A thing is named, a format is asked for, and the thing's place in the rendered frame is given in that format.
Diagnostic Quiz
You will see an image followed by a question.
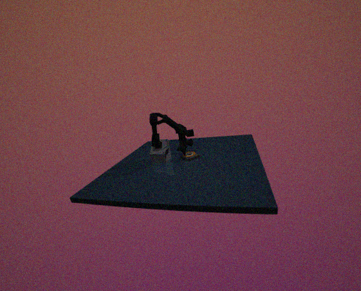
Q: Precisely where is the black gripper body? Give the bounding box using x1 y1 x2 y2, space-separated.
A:
177 138 187 151

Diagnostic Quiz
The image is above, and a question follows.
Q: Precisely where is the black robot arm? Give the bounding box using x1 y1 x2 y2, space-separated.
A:
149 113 194 149

